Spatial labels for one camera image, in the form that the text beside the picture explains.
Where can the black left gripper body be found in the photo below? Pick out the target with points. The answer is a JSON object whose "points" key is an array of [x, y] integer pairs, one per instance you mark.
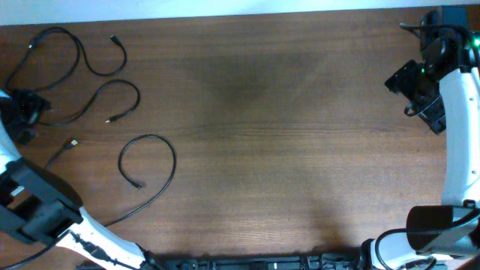
{"points": [[16, 116]]}

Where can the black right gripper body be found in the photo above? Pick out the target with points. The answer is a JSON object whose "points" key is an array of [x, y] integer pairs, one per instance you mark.
{"points": [[408, 82]]}

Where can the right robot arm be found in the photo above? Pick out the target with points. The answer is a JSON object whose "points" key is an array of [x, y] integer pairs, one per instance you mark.
{"points": [[443, 91]]}

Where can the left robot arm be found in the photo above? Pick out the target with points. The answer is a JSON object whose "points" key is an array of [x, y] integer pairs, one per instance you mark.
{"points": [[38, 206]]}

